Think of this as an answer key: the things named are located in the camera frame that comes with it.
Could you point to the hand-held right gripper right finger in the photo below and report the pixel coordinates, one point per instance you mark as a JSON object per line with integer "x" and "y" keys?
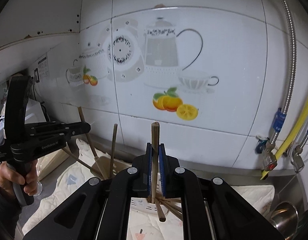
{"x": 161, "y": 160}

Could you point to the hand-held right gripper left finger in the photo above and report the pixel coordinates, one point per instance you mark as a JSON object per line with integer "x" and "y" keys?
{"x": 149, "y": 160}

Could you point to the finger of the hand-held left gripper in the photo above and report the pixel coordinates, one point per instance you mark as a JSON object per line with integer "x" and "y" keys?
{"x": 58, "y": 126}
{"x": 61, "y": 135}

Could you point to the beige plastic utensil holder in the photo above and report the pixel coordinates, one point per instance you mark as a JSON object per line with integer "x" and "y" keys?
{"x": 101, "y": 163}

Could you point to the pile of brown chopsticks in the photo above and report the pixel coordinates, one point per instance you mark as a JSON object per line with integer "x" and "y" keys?
{"x": 162, "y": 213}

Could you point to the person's left forearm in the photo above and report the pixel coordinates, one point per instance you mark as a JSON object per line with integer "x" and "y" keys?
{"x": 3, "y": 205}

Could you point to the person's left hand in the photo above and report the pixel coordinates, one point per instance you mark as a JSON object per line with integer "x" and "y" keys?
{"x": 8, "y": 177}

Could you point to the plastic-wrapped wooden box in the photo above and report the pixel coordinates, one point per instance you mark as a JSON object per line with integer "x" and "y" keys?
{"x": 53, "y": 161}

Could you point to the quilted printed mat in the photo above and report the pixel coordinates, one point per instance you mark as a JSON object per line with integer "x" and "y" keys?
{"x": 69, "y": 187}

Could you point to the metal pot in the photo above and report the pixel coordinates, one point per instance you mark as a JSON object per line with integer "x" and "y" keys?
{"x": 284, "y": 217}

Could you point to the brass pipe valve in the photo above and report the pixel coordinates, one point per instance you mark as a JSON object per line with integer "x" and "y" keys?
{"x": 298, "y": 161}

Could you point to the wall socket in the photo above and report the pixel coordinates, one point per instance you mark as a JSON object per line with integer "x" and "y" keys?
{"x": 36, "y": 74}

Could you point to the wall label sticker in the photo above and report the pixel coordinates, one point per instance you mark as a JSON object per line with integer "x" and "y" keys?
{"x": 43, "y": 66}

